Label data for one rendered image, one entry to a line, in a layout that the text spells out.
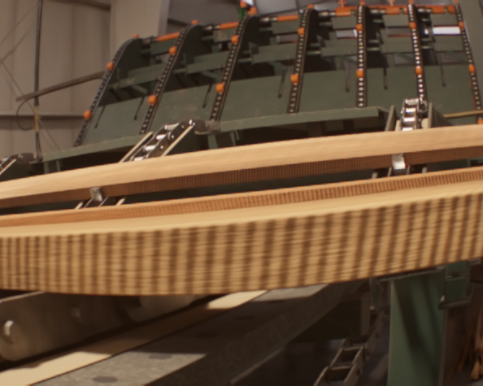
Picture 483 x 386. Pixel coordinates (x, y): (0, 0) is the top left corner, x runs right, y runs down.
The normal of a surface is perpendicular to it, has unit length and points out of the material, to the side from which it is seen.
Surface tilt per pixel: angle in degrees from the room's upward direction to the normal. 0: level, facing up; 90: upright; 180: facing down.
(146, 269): 90
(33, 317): 90
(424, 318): 90
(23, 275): 90
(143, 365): 0
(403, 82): 47
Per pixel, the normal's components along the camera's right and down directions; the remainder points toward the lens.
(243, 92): -0.34, -0.65
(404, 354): -0.36, 0.04
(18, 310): 0.92, -0.10
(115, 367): -0.11, -0.99
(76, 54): 0.81, -0.11
